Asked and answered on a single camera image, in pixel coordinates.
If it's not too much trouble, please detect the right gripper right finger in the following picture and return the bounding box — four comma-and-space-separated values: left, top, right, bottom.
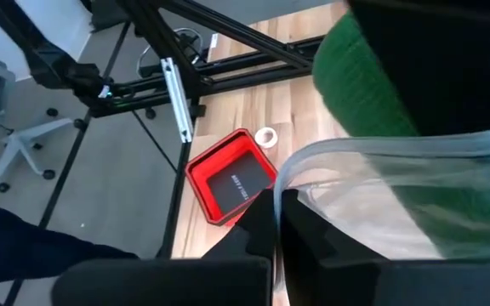
279, 189, 490, 306

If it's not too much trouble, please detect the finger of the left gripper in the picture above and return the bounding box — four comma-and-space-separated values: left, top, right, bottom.
345, 0, 490, 138

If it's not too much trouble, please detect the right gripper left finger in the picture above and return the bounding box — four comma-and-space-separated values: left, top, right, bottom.
51, 189, 278, 306

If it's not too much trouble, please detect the clear plastic bag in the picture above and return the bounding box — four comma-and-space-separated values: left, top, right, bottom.
272, 122, 490, 261

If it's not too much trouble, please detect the white tape roll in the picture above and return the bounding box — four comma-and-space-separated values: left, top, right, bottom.
254, 126, 279, 150

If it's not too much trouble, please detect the red shallow tray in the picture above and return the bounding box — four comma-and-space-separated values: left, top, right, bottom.
184, 127, 279, 227

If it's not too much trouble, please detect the person's leg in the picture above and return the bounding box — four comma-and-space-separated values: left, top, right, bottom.
0, 199, 140, 306

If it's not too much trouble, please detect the silver aluminium extrusion bar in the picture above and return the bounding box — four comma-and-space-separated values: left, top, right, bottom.
160, 56, 194, 144

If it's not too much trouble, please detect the white base office chair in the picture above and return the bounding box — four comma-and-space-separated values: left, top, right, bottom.
0, 49, 76, 193

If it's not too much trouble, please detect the black aluminium rig frame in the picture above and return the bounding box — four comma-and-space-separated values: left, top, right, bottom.
0, 0, 329, 306

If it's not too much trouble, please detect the grey coiled cable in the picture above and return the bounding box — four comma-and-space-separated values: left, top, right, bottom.
136, 26, 207, 78

